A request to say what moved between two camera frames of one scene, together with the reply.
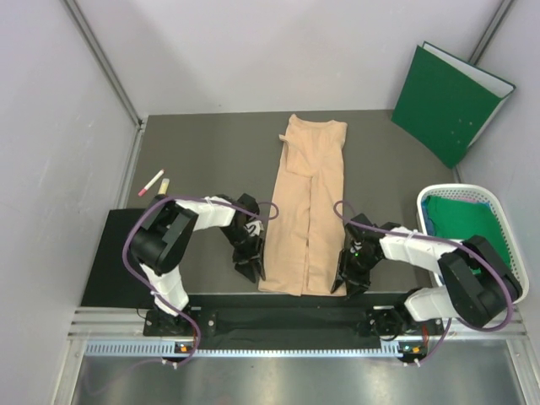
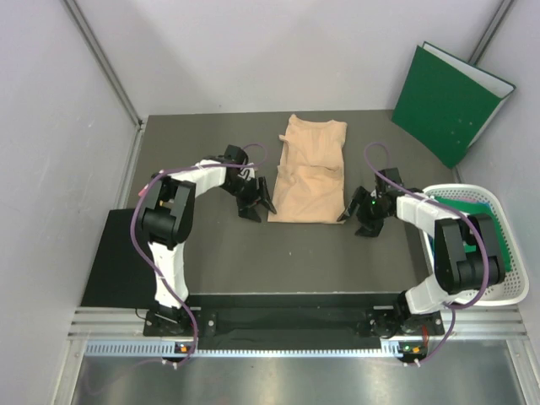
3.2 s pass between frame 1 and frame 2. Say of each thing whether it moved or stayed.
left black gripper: moved
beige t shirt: moved
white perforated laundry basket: stayed
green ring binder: stayed
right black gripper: moved
